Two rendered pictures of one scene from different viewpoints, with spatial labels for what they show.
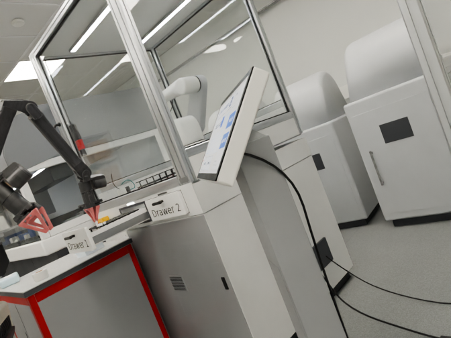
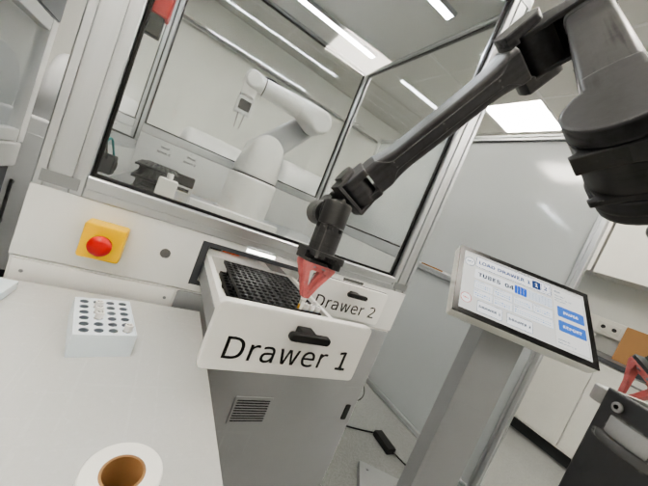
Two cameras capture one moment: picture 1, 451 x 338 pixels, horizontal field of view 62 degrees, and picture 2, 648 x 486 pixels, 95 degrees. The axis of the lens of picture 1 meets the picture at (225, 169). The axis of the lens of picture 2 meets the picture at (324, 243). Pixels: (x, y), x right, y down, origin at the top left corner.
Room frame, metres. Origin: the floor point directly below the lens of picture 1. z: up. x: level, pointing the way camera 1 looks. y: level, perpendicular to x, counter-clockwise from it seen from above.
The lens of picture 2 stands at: (1.66, 1.25, 1.09)
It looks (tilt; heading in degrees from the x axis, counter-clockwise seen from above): 5 degrees down; 285
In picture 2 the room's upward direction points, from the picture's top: 22 degrees clockwise
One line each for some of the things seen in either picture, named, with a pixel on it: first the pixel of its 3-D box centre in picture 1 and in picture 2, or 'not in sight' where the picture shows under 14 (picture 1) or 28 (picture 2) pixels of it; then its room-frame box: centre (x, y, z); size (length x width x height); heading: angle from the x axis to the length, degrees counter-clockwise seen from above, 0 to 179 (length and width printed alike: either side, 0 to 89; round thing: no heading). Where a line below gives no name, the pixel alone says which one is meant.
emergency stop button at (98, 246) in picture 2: not in sight; (99, 245); (2.19, 0.81, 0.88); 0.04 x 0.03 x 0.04; 44
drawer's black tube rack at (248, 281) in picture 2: (115, 224); (263, 297); (1.91, 0.63, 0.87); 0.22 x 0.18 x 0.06; 134
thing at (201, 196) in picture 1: (201, 184); (236, 238); (2.30, 0.17, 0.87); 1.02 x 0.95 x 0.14; 44
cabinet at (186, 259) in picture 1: (229, 254); (199, 341); (2.29, 0.17, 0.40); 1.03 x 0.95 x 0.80; 44
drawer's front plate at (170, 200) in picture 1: (166, 206); (347, 301); (1.76, 0.33, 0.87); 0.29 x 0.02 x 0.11; 44
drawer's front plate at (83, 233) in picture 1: (78, 241); (294, 343); (1.77, 0.78, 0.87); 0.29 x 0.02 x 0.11; 44
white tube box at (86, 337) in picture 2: (90, 249); (101, 325); (2.07, 0.87, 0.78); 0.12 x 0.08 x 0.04; 146
